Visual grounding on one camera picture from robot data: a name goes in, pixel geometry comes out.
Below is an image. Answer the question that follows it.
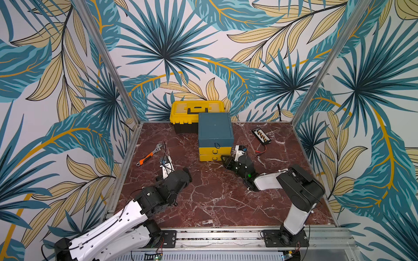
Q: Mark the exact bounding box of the teal drawer cabinet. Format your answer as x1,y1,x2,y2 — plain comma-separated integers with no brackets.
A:
197,112,235,163

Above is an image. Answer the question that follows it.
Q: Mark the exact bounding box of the left aluminium corner post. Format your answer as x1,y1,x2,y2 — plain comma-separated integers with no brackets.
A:
74,0,140,126

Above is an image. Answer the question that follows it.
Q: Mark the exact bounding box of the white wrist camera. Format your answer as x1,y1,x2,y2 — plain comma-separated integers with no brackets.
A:
160,156,174,179
234,145,247,162

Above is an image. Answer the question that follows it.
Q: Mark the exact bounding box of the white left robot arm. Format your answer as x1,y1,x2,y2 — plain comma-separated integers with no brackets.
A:
54,168,192,261

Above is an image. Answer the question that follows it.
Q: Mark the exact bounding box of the adjustable wrench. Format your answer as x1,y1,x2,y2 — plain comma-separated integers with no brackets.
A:
136,143,163,166

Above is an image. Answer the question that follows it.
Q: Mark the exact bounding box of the yellow black toolbox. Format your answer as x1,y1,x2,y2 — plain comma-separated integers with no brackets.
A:
169,101,225,134

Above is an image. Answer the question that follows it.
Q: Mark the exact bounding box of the teal top drawer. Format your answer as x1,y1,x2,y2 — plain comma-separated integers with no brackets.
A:
198,137,234,147

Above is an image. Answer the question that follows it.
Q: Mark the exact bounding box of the black battery holder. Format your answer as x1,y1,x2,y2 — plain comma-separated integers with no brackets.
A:
251,127,272,145

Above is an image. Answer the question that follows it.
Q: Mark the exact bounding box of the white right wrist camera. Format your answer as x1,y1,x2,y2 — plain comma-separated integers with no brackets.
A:
234,145,247,162

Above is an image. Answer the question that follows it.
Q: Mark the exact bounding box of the aluminium corner post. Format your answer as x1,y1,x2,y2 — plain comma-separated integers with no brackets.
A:
74,0,140,126
291,0,371,127

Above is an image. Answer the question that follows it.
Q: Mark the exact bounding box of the yellow drawer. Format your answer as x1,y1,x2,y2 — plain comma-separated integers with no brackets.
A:
199,147,232,155
199,154,230,162

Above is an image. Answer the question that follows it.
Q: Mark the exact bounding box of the yellow bottom drawer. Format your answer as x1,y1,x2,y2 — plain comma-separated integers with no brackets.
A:
199,154,230,162

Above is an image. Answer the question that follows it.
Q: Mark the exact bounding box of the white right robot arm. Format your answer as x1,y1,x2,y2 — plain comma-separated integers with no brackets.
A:
221,154,325,238

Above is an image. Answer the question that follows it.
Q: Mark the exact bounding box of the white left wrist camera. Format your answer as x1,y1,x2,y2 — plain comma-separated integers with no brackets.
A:
160,156,174,179

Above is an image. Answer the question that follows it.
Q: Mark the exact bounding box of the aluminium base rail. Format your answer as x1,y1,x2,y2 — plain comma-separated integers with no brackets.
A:
97,226,360,261

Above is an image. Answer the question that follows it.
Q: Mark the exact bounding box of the right aluminium corner post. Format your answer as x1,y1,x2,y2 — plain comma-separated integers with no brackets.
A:
291,0,371,127

